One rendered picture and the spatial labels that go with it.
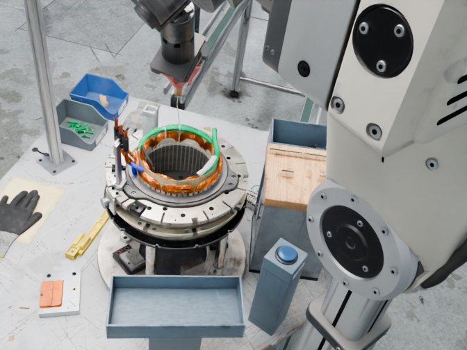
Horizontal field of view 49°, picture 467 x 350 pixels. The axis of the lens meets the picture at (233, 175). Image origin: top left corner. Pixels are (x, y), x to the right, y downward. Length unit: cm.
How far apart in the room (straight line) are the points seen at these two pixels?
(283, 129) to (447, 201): 96
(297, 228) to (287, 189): 11
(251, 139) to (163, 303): 88
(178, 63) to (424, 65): 70
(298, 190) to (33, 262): 69
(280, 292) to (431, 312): 144
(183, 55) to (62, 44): 290
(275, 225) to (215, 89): 221
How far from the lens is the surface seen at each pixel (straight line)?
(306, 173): 126
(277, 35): 32
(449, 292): 263
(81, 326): 130
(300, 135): 144
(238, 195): 113
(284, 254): 110
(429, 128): 28
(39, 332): 131
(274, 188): 120
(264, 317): 126
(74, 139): 169
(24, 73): 352
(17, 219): 150
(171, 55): 91
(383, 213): 58
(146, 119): 119
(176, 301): 103
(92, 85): 192
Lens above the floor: 190
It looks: 43 degrees down
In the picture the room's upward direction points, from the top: 9 degrees clockwise
